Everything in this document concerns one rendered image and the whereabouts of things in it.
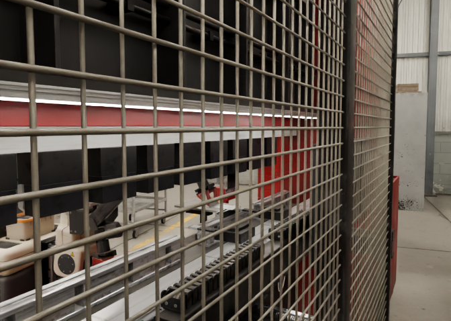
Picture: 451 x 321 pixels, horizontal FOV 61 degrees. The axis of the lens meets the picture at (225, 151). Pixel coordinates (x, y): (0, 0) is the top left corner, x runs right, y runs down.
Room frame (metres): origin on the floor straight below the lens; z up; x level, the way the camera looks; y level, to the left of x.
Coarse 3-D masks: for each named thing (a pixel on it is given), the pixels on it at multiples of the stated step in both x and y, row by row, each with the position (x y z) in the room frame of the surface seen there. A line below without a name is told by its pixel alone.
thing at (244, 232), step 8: (224, 224) 1.41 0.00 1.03; (240, 224) 1.41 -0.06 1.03; (248, 224) 1.42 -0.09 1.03; (224, 232) 1.36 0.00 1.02; (232, 232) 1.34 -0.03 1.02; (240, 232) 1.34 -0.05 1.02; (248, 232) 1.38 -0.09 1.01; (224, 240) 1.36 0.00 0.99; (232, 240) 1.34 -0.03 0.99; (240, 240) 1.32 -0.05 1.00
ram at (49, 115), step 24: (0, 120) 0.85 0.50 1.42; (24, 120) 0.90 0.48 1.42; (48, 120) 0.96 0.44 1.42; (72, 120) 1.02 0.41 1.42; (96, 120) 1.09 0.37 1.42; (120, 120) 1.17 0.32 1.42; (144, 120) 1.27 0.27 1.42; (168, 120) 1.38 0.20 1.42; (192, 120) 1.51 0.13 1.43; (216, 120) 1.67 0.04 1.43; (240, 120) 1.86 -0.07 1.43; (264, 120) 2.11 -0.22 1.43; (288, 120) 2.43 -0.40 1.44; (0, 144) 0.85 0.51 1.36; (24, 144) 0.90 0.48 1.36; (48, 144) 0.96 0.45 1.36; (72, 144) 1.02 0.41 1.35; (96, 144) 1.09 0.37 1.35; (120, 144) 1.17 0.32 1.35; (144, 144) 1.26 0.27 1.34
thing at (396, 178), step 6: (396, 180) 2.89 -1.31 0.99; (396, 186) 2.90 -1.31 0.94; (396, 192) 2.91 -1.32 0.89; (396, 198) 2.92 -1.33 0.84; (396, 204) 2.93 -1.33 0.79; (396, 210) 2.95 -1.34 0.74; (396, 216) 2.96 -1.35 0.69; (396, 222) 2.97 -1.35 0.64; (396, 228) 2.98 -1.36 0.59; (396, 234) 3.00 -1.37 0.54; (396, 240) 3.01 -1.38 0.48; (396, 246) 3.02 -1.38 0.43; (396, 252) 3.03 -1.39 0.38; (396, 258) 3.05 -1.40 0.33; (396, 264) 3.06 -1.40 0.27; (396, 270) 3.07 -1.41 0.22; (390, 288) 2.72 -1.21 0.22; (390, 294) 2.73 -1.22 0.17
